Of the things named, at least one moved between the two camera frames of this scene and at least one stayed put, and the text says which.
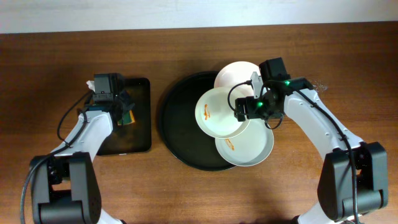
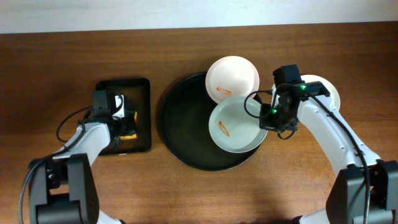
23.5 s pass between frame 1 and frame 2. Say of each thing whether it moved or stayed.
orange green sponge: moved
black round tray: stayed
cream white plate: moved
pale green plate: moved
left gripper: moved
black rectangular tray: stayed
